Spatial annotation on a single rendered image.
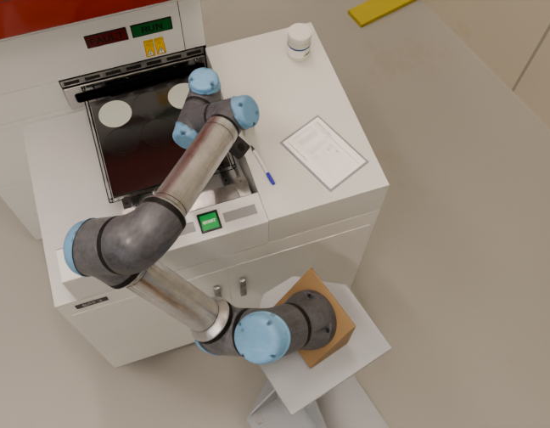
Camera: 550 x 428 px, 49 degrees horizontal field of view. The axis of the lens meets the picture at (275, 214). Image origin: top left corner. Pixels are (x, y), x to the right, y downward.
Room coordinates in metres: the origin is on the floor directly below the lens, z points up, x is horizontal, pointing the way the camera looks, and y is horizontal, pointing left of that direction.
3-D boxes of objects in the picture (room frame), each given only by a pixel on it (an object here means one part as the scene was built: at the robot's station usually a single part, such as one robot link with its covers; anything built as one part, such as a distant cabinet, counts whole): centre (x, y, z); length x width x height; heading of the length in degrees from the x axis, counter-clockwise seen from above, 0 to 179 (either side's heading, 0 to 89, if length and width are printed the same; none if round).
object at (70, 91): (1.21, 0.44, 0.89); 0.44 x 0.02 x 0.10; 111
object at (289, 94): (1.06, -0.04, 0.89); 0.62 x 0.35 x 0.14; 21
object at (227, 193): (0.77, 0.25, 0.87); 0.36 x 0.08 x 0.03; 111
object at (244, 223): (0.65, 0.29, 0.89); 0.55 x 0.09 x 0.14; 111
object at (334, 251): (0.95, 0.25, 0.41); 0.96 x 0.64 x 0.82; 111
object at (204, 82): (0.93, 0.18, 1.21); 0.09 x 0.08 x 0.11; 167
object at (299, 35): (1.28, -0.05, 1.01); 0.07 x 0.07 x 0.10
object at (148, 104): (1.02, 0.36, 0.90); 0.34 x 0.34 x 0.01; 21
